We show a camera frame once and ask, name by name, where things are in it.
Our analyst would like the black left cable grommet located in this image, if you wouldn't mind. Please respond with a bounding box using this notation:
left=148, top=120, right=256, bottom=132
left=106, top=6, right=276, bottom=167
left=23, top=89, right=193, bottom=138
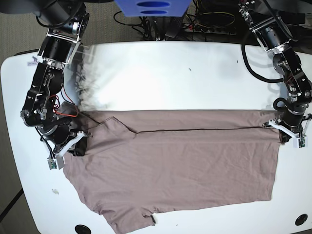
left=75, top=224, right=92, bottom=234

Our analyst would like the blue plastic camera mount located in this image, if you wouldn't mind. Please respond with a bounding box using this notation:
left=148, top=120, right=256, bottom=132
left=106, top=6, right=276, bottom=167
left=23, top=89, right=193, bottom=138
left=115, top=0, right=192, bottom=17

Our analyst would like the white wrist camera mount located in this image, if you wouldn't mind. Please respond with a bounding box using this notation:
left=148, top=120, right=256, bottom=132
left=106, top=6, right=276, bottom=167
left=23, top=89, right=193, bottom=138
left=47, top=131, right=92, bottom=170
left=262, top=114, right=312, bottom=149

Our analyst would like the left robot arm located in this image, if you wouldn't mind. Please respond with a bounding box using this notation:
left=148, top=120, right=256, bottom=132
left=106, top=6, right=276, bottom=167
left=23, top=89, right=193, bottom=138
left=238, top=0, right=312, bottom=148

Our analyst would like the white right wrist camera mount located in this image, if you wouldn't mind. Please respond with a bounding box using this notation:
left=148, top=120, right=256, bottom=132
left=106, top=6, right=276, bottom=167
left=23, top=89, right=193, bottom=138
left=47, top=131, right=92, bottom=170

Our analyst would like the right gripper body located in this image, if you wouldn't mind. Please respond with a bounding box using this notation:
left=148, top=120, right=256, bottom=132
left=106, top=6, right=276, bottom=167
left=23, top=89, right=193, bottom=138
left=39, top=119, right=88, bottom=156

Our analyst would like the mauve T-shirt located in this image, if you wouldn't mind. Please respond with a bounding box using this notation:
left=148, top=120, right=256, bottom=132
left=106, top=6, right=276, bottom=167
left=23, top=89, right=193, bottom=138
left=63, top=110, right=280, bottom=234

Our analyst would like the black cable grommet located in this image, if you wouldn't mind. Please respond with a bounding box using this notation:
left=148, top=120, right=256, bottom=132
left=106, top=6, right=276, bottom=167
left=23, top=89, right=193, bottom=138
left=295, top=214, right=308, bottom=226
left=75, top=224, right=92, bottom=234

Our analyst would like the black right cable grommet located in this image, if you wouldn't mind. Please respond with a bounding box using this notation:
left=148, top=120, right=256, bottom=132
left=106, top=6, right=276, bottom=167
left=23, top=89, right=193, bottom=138
left=295, top=214, right=308, bottom=226

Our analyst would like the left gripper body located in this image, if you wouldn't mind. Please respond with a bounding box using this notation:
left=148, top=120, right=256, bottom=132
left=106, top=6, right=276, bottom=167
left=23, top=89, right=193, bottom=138
left=277, top=110, right=304, bottom=126

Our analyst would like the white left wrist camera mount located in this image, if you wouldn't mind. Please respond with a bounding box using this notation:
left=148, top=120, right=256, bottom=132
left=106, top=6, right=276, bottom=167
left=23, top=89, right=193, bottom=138
left=262, top=114, right=312, bottom=149

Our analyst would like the black power strip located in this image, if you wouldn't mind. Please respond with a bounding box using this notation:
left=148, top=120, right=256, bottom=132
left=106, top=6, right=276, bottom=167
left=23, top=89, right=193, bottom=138
left=182, top=23, right=237, bottom=35

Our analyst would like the small white logo sticker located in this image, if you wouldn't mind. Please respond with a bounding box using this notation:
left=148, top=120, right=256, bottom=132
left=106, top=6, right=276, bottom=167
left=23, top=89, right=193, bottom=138
left=27, top=56, right=39, bottom=66

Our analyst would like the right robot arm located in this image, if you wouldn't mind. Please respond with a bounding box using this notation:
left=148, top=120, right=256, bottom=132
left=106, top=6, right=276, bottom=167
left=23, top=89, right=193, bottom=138
left=0, top=0, right=89, bottom=159

